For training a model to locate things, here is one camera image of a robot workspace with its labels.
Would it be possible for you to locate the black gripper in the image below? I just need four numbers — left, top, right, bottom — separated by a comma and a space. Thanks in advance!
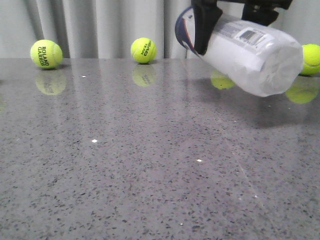
191, 0, 292, 55

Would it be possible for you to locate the white blue tennis ball can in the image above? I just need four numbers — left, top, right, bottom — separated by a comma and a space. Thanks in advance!
174, 6, 305, 98

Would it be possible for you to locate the Wilson tennis ball at back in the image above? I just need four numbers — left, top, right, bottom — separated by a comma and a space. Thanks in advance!
211, 70, 235, 90

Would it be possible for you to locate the plain tennis ball far right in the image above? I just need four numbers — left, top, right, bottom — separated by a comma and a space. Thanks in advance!
300, 44, 320, 76

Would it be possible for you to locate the Head Team tennis ball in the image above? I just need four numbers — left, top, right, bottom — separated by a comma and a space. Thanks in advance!
130, 37, 157, 64

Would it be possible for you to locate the Roland Garros tennis ball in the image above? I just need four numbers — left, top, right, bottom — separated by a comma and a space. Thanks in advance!
30, 39, 63, 69

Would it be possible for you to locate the grey pleated curtain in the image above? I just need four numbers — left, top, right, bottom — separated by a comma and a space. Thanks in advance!
0, 0, 320, 60

